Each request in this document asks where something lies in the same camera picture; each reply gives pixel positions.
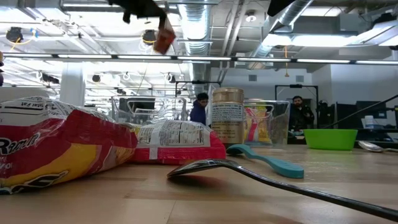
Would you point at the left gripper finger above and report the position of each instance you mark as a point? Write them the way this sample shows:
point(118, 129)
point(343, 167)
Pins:
point(160, 14)

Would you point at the white building column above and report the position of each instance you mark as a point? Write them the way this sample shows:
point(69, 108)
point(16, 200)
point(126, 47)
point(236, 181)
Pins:
point(73, 84)

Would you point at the person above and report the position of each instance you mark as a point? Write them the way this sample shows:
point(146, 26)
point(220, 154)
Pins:
point(199, 113)
point(300, 116)

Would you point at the green plastic bowl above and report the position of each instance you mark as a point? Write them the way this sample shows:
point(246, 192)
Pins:
point(329, 140)

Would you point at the thin black diagonal strut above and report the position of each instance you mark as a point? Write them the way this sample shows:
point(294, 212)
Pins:
point(367, 109)

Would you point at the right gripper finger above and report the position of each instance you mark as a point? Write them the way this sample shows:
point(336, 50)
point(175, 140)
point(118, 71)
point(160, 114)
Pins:
point(278, 5)

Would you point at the silver metal spoon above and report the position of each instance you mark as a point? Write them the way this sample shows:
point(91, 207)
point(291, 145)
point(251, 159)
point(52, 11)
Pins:
point(371, 146)

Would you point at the teal plastic spoon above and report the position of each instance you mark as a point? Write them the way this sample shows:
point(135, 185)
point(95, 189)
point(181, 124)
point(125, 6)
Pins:
point(273, 165)

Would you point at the brown snack pouch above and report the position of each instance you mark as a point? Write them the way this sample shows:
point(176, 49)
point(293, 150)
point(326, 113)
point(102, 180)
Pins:
point(164, 39)

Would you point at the long ceiling light bar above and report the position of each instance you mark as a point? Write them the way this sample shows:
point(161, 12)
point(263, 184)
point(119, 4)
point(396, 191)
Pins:
point(199, 58)

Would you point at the silver ventilation duct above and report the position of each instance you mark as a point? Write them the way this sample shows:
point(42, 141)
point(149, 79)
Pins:
point(194, 31)
point(289, 18)

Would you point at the clear plastic bin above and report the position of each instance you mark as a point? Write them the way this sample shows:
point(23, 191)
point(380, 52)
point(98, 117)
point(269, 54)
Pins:
point(146, 109)
point(280, 124)

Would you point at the black gantry frame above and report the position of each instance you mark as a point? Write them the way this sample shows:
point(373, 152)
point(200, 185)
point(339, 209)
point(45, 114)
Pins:
point(297, 86)

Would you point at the red ramen noodle packet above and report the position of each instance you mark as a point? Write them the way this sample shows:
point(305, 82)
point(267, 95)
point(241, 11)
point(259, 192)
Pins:
point(62, 140)
point(180, 146)

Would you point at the small white bottle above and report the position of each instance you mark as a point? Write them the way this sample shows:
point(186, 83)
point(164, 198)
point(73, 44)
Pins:
point(369, 121)

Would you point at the black spoon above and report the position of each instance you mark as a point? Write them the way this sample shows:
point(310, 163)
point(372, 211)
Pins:
point(202, 165)

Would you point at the row of dark monitors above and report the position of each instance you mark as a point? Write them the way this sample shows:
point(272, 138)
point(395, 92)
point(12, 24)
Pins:
point(348, 113)

